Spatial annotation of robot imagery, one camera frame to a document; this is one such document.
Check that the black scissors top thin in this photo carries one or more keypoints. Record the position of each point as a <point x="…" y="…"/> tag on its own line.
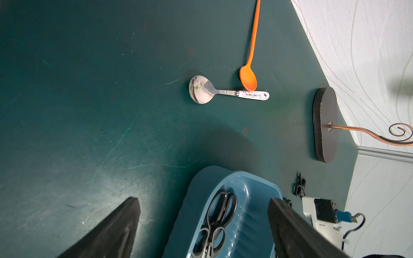
<point x="299" y="188"/>

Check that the blue plastic storage box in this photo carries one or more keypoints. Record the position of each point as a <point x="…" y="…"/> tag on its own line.
<point x="248" y="235"/>

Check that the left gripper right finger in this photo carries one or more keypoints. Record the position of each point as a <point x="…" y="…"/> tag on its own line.
<point x="294" y="237"/>

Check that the metal spoon white handle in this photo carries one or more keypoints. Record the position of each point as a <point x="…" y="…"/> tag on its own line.
<point x="202" y="91"/>

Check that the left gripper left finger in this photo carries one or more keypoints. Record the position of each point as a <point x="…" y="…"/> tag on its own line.
<point x="113" y="237"/>

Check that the orange plastic spoon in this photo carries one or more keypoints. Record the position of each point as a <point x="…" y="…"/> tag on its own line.
<point x="246" y="74"/>

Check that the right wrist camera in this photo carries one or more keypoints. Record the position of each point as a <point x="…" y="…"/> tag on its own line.
<point x="328" y="220"/>

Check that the black metal tree stand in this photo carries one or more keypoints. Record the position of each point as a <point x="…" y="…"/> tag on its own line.
<point x="325" y="122"/>

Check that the green table mat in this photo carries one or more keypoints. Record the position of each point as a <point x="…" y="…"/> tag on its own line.
<point x="95" y="108"/>

